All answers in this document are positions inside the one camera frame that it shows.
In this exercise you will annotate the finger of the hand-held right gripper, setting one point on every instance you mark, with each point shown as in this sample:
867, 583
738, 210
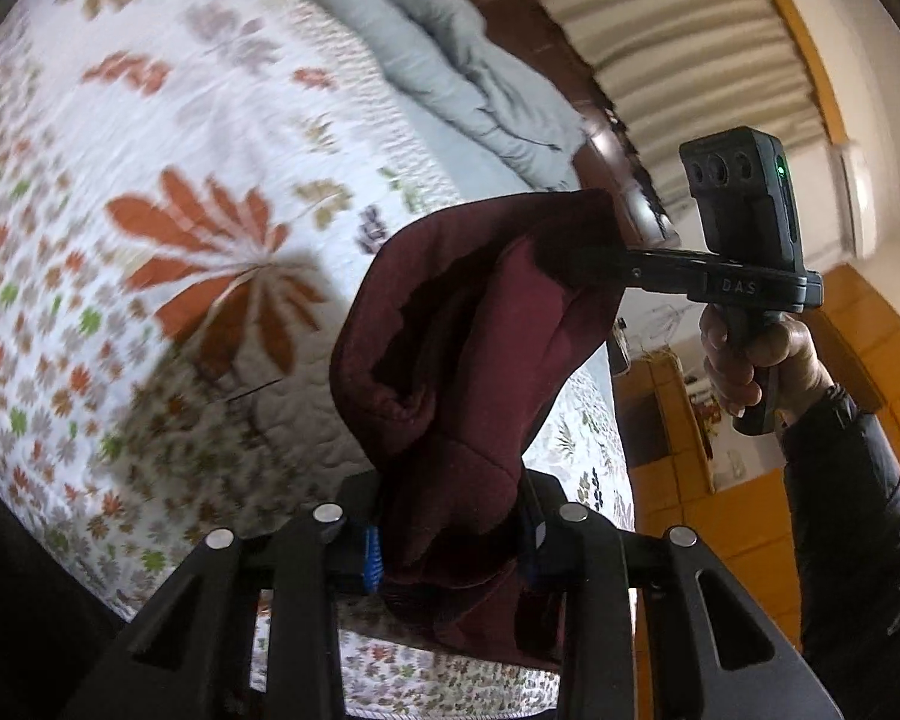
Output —
652, 266

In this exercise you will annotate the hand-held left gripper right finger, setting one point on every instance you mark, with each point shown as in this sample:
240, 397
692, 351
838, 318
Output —
538, 544

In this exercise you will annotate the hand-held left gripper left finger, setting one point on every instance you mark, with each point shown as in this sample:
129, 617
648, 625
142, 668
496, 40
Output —
373, 559

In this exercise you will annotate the maroon pants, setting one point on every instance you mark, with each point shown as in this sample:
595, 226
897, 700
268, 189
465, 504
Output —
457, 360

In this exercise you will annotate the person's right forearm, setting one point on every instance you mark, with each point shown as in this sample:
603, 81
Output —
855, 540

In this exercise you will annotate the person's right hand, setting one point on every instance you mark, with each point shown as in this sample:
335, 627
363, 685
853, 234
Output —
799, 360

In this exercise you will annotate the beige pleated curtain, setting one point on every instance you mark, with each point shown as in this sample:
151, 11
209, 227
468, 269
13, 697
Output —
682, 52

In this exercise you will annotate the wooden wardrobe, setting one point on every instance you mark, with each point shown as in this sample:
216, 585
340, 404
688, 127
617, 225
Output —
720, 562

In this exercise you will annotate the blue bed sheet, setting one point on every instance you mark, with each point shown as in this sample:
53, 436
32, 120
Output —
457, 142

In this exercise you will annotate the dark wooden headboard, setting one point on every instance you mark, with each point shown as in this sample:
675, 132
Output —
547, 52

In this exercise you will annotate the grey-blue comforter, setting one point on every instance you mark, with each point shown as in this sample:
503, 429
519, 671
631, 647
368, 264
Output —
450, 67

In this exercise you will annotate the floral quilt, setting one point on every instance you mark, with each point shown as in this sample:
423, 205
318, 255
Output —
157, 165

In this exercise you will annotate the white wall unit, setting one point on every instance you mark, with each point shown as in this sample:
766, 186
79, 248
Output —
859, 202

